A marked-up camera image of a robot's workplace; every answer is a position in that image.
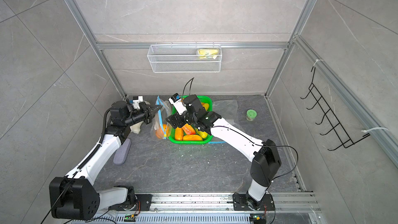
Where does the clear zip-top bag blue zipper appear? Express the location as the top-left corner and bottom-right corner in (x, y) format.
(151, 96), (173, 140)

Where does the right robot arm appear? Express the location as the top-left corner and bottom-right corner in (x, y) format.
(166, 111), (282, 205)

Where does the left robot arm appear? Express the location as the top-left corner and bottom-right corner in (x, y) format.
(48, 100), (162, 220)

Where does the spare clear plastic bag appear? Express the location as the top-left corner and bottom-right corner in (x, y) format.
(212, 100), (244, 131)

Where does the white plush toy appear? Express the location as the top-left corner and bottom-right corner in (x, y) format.
(130, 121), (143, 134)

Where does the green plastic basket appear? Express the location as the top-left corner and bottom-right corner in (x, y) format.
(169, 95), (214, 145)

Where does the purple glasses case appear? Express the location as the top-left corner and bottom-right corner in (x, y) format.
(113, 139), (131, 166)

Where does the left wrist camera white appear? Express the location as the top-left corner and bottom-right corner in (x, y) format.
(130, 96), (144, 110)

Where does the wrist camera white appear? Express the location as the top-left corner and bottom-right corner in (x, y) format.
(130, 96), (144, 110)
(169, 93), (187, 115)

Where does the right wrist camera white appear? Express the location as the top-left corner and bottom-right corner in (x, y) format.
(169, 93), (187, 115)

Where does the white wire wall basket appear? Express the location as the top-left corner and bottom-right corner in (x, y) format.
(147, 44), (222, 73)

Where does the yellow packet in wire basket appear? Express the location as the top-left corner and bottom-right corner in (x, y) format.
(196, 48), (220, 60)

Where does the metal base rail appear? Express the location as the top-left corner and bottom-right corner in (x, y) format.
(71, 191), (322, 224)

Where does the black wall hook rack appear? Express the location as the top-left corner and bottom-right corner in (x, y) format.
(300, 67), (371, 151)

